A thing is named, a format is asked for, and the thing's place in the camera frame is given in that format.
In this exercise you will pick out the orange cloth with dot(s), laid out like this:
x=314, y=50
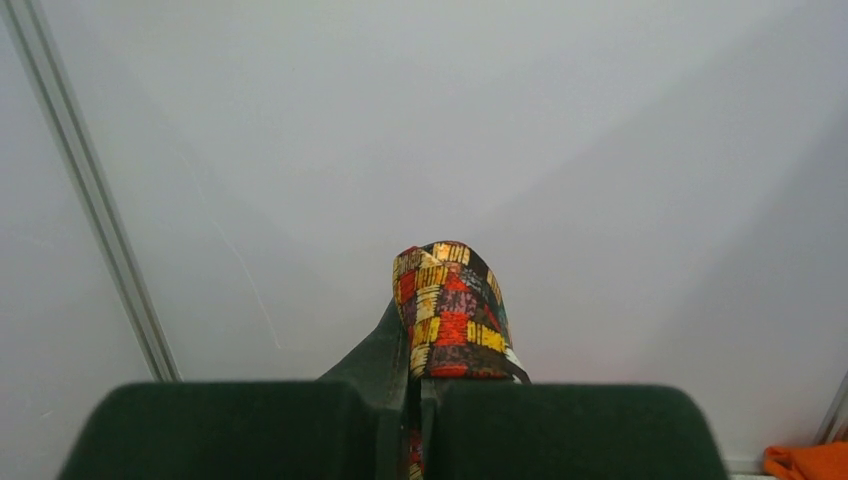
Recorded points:
x=820, y=462

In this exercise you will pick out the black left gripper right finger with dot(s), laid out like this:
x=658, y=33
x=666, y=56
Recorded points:
x=489, y=429

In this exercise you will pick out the red checkered patterned tie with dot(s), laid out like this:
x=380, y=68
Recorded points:
x=452, y=310

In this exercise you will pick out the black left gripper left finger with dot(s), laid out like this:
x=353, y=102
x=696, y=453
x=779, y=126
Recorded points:
x=347, y=424

